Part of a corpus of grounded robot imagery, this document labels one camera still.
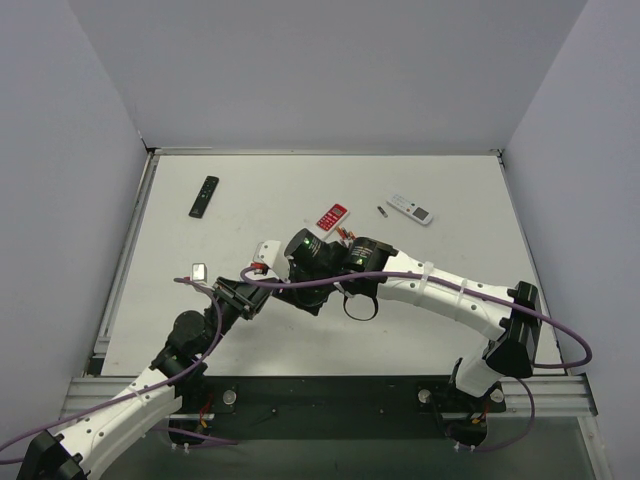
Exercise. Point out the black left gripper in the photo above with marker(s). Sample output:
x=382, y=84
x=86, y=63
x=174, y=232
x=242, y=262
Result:
x=245, y=300

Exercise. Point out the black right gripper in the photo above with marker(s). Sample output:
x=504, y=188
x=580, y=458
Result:
x=292, y=293

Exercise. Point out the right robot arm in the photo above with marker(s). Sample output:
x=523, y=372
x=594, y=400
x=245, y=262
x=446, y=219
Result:
x=507, y=317

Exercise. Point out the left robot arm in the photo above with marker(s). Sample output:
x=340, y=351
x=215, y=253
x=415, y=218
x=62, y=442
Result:
x=84, y=445

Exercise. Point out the red and white remote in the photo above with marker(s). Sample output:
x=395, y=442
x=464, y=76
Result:
x=332, y=218

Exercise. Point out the black slim remote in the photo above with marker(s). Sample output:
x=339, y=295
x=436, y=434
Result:
x=204, y=197

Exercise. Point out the white remote with orange button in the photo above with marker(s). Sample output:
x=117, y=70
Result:
x=410, y=209

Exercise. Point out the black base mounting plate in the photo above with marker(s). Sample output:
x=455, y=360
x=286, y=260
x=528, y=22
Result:
x=241, y=408

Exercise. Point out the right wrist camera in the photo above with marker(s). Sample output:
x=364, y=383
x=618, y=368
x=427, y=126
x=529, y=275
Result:
x=269, y=261

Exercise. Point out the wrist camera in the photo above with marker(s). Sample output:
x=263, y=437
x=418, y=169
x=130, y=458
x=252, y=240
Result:
x=269, y=261
x=199, y=274

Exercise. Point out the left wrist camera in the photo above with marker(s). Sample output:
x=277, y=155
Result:
x=199, y=274

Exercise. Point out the aluminium frame rail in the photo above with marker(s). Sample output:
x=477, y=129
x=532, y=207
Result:
x=554, y=396

